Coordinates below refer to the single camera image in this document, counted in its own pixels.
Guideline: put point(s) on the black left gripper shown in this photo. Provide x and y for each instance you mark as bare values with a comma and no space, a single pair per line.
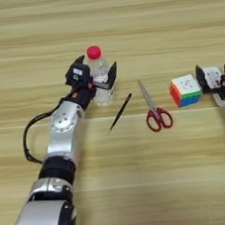
86,96

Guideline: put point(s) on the clear bottle with red cap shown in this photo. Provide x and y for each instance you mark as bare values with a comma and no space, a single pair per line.
99,69

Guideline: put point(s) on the multicoloured puzzle cube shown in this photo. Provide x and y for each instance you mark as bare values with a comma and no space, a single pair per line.
185,90

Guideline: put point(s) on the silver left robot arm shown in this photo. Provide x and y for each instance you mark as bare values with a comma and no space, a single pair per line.
64,137

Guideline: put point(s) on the white remote control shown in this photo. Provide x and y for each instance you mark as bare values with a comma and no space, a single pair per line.
213,73

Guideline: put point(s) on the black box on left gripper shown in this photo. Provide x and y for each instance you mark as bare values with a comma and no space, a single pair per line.
78,75

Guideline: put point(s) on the black pen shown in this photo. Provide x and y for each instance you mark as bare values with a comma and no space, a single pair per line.
120,112

